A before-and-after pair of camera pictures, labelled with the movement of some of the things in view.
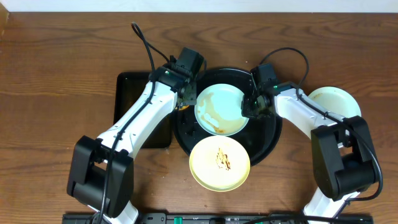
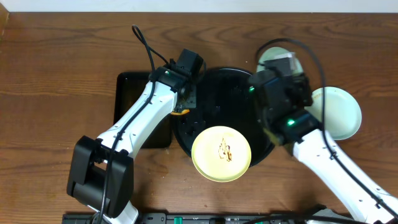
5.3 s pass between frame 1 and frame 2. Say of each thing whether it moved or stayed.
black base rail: stayed
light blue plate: moved
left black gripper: stayed
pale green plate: stayed
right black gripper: moved
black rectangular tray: stayed
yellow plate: moved
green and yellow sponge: moved
